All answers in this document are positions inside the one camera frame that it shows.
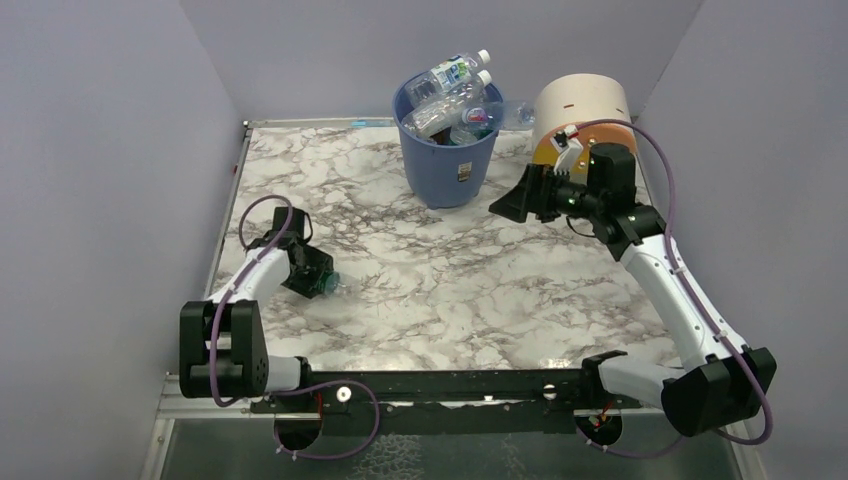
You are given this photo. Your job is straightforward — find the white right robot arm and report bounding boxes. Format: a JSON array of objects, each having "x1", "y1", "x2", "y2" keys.
[{"x1": 489, "y1": 143, "x2": 777, "y2": 437}]

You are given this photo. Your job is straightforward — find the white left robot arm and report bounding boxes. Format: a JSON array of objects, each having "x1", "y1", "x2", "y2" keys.
[{"x1": 179, "y1": 207, "x2": 339, "y2": 404}]

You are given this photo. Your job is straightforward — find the blue plastic bin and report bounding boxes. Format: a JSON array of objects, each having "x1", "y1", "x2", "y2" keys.
[{"x1": 391, "y1": 79, "x2": 501, "y2": 210}]

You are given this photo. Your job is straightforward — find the bottle purple blue label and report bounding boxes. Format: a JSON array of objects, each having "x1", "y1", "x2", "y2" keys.
[{"x1": 460, "y1": 100, "x2": 536, "y2": 131}]

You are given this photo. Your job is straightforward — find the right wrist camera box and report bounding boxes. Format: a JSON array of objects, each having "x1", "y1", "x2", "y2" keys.
[{"x1": 551, "y1": 124, "x2": 584, "y2": 174}]

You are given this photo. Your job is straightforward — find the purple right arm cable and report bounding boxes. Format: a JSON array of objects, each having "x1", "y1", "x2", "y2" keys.
[{"x1": 573, "y1": 119, "x2": 775, "y2": 461}]

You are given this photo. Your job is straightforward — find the clear bottle dark green label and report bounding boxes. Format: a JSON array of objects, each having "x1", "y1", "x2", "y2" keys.
[{"x1": 318, "y1": 270, "x2": 347, "y2": 296}]

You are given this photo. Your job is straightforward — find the clear bottle white green label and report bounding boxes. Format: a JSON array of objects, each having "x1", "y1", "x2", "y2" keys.
[{"x1": 449, "y1": 125, "x2": 488, "y2": 146}]

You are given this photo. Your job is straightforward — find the round pastel drawer cabinet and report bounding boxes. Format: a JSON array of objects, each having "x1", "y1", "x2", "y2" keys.
[{"x1": 532, "y1": 73, "x2": 637, "y2": 184}]

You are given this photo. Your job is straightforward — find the clear bottle white cap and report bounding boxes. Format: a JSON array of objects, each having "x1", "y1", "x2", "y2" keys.
[{"x1": 401, "y1": 70, "x2": 492, "y2": 139}]

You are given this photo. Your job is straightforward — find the black aluminium mounting rail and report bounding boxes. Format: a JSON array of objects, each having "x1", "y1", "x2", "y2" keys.
[{"x1": 157, "y1": 368, "x2": 743, "y2": 452}]

